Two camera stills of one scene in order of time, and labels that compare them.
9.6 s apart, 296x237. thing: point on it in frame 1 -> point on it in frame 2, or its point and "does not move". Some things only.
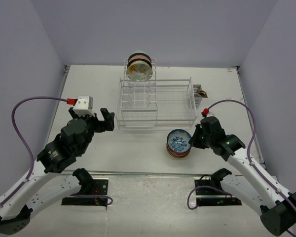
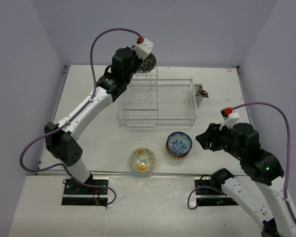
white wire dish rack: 165,102 does not move
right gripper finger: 197,139 -> 206,139
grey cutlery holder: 198,99 does not move
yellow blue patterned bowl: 173,156 does not move
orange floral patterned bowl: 175,154 does not move
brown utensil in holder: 203,94 does not move
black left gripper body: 94,123 -> 136,61
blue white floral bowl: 177,140 does not move
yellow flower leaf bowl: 139,70 -> 142,159
